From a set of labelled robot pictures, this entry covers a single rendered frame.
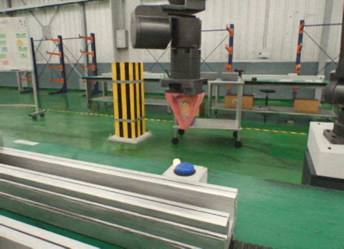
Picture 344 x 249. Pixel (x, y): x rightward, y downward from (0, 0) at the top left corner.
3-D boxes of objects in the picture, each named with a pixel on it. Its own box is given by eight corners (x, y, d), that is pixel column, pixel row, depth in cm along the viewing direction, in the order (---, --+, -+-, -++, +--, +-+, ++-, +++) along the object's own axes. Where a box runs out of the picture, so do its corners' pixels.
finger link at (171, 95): (164, 130, 48) (164, 81, 46) (177, 122, 55) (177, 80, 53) (197, 133, 46) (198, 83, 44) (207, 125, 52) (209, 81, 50)
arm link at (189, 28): (207, 13, 43) (194, 18, 48) (170, 9, 40) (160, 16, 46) (206, 54, 44) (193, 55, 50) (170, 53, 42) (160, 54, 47)
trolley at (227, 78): (239, 137, 374) (243, 68, 351) (241, 148, 321) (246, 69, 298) (172, 133, 393) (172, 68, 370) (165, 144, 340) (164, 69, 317)
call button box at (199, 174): (207, 192, 55) (208, 166, 54) (193, 215, 47) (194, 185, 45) (174, 186, 58) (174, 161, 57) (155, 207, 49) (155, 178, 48)
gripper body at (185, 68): (158, 89, 44) (157, 46, 42) (178, 85, 53) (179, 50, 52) (193, 91, 42) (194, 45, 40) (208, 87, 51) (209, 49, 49)
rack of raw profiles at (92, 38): (19, 92, 985) (11, 35, 935) (38, 90, 1066) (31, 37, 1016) (82, 96, 862) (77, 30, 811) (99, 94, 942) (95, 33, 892)
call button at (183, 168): (196, 171, 53) (196, 163, 53) (190, 180, 49) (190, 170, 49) (179, 169, 54) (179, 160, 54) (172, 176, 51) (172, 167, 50)
